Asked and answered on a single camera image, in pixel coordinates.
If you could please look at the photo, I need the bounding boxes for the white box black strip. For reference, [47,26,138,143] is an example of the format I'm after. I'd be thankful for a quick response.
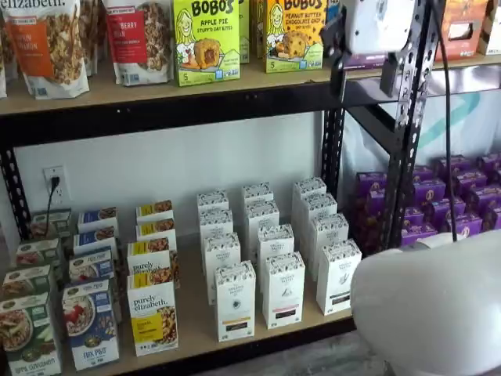
[315,238,363,316]
[308,212,351,259]
[291,176,328,204]
[300,192,339,224]

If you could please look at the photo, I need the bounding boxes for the wooden shelf board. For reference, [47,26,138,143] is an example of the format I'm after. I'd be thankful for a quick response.
[0,58,398,117]
[429,52,501,72]
[50,203,358,367]

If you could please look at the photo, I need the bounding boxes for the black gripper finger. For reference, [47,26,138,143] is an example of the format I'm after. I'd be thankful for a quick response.
[380,54,397,97]
[323,5,349,96]

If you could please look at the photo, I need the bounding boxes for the white box pink strip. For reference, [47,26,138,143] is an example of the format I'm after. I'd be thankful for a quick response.
[245,200,281,236]
[255,223,296,271]
[240,181,275,207]
[261,251,307,331]

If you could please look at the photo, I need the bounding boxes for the yellow Bobo's peanut butter box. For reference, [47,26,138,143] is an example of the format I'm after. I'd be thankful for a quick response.
[249,0,269,60]
[265,0,327,74]

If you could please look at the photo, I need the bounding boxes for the blue flax oatmeal box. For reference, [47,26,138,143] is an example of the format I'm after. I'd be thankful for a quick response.
[61,278,121,372]
[76,206,120,236]
[67,246,117,286]
[72,229,119,256]

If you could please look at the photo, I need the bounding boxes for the black metal shelving rack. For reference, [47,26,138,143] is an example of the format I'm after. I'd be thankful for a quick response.
[0,0,438,376]

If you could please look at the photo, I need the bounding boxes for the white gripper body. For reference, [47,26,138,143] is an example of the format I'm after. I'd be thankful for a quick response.
[347,0,413,55]

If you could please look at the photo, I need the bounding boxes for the black power cord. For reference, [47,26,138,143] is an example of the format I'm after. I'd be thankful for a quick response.
[45,175,61,233]

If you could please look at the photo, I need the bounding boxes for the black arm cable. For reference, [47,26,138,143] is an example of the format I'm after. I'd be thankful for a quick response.
[432,0,460,242]

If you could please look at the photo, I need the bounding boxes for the orange snack box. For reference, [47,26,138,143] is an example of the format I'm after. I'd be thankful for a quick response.
[433,0,491,63]

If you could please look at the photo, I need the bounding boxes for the cream snack box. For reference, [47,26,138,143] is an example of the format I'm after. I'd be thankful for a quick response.
[476,0,501,56]

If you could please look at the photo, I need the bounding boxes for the green oatmeal box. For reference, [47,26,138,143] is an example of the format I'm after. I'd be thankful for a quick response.
[15,237,63,272]
[29,208,74,241]
[1,265,56,303]
[0,291,63,376]

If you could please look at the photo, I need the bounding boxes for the white yellow Purely Elizabeth box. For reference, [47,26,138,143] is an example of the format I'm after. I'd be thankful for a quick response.
[126,270,180,358]
[126,237,182,291]
[135,218,178,251]
[135,200,175,224]

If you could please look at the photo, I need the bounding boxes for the green Bobo's apple pie box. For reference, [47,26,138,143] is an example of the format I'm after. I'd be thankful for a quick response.
[172,0,241,88]
[236,0,252,65]

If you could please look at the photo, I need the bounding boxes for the white wall outlet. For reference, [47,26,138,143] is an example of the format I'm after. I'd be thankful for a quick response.
[41,165,69,205]

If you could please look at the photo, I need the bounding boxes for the purple Annie's snack box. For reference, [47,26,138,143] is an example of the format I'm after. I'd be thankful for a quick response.
[433,155,478,179]
[467,183,501,215]
[445,212,485,239]
[402,204,427,229]
[449,168,489,195]
[412,164,435,184]
[482,206,501,234]
[409,179,448,209]
[478,153,501,174]
[399,222,440,248]
[354,187,395,224]
[355,171,390,195]
[425,197,467,229]

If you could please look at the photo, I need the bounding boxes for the white tarp teal stripe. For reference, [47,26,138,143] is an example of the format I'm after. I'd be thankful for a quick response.
[340,66,501,185]

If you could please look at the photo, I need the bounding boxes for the red label granola bag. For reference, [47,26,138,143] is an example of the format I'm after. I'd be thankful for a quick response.
[102,0,175,87]

